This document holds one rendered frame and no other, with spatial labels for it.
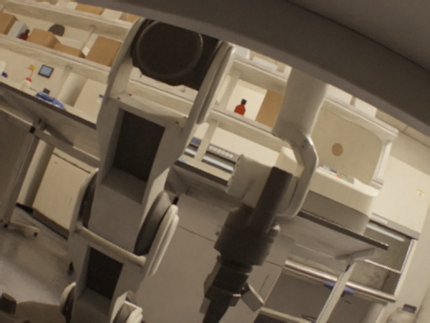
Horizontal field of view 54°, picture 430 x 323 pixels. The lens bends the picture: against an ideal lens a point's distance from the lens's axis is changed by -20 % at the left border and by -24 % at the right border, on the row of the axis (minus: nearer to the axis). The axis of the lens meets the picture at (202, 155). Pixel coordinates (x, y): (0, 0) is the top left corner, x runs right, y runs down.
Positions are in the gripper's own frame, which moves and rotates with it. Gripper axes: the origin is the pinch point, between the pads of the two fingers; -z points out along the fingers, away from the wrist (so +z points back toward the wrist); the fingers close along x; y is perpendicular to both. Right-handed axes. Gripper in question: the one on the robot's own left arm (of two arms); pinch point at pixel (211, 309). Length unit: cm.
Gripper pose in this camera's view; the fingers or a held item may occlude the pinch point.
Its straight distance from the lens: 84.5
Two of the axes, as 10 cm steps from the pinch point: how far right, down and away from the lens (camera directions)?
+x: 0.1, 0.1, -10.0
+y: 9.2, 3.9, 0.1
